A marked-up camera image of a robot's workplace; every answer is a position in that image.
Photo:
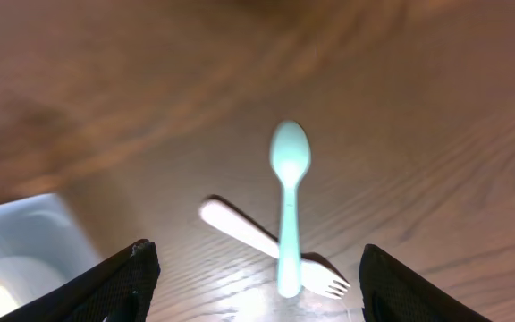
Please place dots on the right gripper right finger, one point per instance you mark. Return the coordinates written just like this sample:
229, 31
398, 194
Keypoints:
392, 292

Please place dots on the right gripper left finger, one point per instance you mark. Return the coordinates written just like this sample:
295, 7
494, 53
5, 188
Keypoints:
120, 288

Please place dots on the pink white plastic fork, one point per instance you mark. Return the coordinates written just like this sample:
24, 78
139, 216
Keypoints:
317, 274

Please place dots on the mint green plastic spoon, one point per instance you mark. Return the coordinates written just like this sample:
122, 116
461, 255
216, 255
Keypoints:
290, 159

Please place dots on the clear plastic container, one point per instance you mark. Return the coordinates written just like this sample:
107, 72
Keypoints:
42, 247

